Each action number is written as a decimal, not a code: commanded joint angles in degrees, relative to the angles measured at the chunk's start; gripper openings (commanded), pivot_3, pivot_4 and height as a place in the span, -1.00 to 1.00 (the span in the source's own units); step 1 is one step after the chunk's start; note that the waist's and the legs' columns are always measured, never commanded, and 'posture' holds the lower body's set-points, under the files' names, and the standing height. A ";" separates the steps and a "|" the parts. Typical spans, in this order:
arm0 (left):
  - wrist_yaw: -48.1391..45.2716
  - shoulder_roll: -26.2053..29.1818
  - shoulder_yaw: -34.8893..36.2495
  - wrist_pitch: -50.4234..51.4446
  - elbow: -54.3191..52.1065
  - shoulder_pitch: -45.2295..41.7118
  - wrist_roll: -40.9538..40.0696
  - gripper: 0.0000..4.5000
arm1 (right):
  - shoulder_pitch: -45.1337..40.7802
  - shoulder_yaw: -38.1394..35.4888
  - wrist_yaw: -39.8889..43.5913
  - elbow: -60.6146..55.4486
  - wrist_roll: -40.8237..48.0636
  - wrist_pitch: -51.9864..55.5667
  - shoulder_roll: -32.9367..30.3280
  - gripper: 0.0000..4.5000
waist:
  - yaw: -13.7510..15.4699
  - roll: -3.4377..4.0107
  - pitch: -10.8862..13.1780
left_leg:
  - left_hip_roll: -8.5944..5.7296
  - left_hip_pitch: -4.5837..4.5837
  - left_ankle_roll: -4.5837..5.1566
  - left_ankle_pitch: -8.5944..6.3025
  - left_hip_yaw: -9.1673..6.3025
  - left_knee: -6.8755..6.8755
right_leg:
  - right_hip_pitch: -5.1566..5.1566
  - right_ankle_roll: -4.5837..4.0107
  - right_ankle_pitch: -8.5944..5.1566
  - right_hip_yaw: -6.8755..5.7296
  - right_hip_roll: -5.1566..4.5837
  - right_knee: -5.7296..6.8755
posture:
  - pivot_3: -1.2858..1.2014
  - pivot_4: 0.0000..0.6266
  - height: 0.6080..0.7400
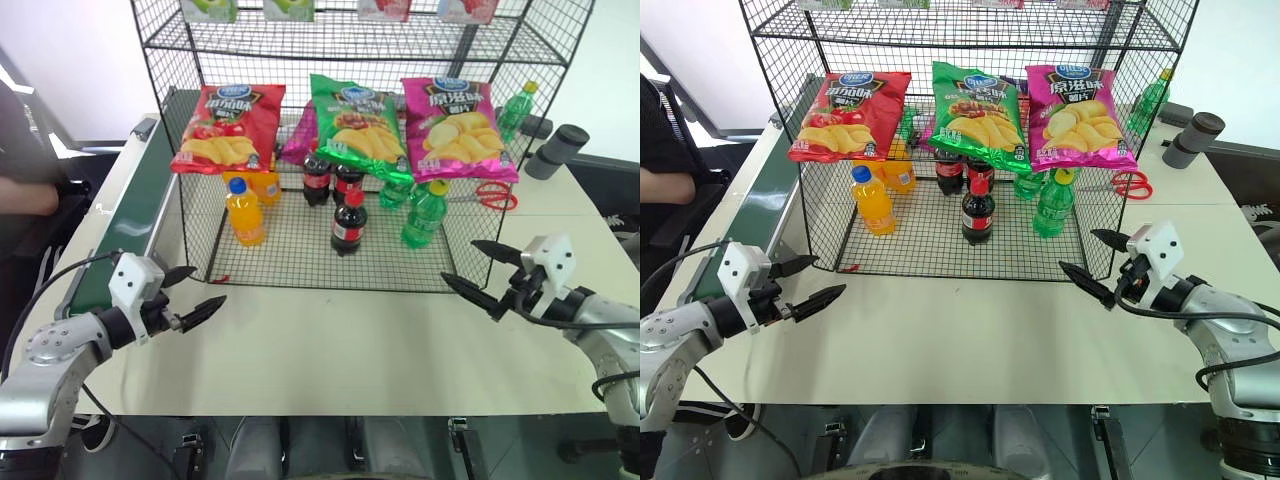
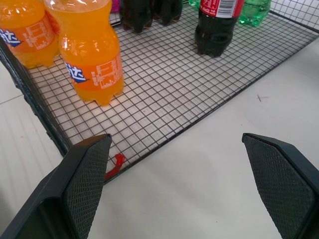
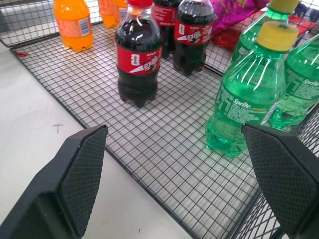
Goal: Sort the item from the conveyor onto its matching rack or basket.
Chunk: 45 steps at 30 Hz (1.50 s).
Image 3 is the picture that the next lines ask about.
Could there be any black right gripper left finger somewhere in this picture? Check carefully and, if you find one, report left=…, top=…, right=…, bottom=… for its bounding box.
left=0, top=124, right=109, bottom=239

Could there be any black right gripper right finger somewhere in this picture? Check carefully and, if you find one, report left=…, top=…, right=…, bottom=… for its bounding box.
left=241, top=123, right=319, bottom=239

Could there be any green Sprite bottle yellow cap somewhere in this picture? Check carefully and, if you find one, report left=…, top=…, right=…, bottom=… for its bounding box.
left=230, top=0, right=300, bottom=64
left=204, top=21, right=300, bottom=159
left=268, top=32, right=319, bottom=129

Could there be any cola bottle red label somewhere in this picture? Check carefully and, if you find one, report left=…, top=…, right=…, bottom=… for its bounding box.
left=172, top=0, right=215, bottom=76
left=152, top=0, right=182, bottom=60
left=115, top=0, right=163, bottom=108

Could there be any red snack bag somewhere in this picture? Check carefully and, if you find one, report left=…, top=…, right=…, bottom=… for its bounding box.
left=210, top=6, right=267, bottom=48

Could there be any orange soda bottle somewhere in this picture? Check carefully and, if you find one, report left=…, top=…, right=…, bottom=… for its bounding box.
left=114, top=0, right=129, bottom=25
left=98, top=0, right=120, bottom=28
left=52, top=0, right=94, bottom=53

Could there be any magenta foil snack bag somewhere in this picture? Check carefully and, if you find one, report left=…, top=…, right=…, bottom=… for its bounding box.
left=210, top=0, right=270, bottom=32

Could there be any black wire mesh basket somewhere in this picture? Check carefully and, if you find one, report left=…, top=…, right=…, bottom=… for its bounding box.
left=0, top=0, right=319, bottom=239

